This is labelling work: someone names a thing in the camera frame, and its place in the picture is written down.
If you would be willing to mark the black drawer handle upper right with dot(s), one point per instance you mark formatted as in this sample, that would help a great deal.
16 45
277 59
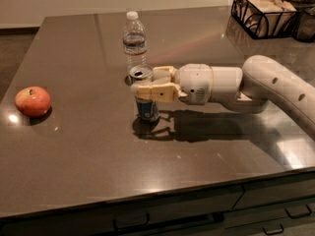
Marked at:
296 212

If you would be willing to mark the black drawer handle left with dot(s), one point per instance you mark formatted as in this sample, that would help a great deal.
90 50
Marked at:
130 221

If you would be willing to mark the black drawer handle lower right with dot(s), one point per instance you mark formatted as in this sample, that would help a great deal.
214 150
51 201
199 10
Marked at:
273 230

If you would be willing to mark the dark container right edge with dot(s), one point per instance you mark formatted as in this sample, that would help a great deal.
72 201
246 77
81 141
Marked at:
305 26

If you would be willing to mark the silver blue redbull can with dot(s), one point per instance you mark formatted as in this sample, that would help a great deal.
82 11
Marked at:
147 109

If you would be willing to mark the red apple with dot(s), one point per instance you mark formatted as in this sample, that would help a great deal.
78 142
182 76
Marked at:
33 101

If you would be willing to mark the black wire napkin basket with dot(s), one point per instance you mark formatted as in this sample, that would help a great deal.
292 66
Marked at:
235 12

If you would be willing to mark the clear plastic water bottle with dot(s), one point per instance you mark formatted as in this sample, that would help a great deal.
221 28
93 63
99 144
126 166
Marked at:
134 40

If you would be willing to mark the black drawer handle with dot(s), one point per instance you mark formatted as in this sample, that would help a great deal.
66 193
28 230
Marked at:
130 221
296 212
273 230

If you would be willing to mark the white paper napkins stack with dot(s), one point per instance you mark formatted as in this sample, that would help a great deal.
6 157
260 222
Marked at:
266 18

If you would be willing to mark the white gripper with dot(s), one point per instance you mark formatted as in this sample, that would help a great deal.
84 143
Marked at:
194 82

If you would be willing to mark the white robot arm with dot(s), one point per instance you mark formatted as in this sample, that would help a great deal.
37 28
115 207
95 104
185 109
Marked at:
246 89

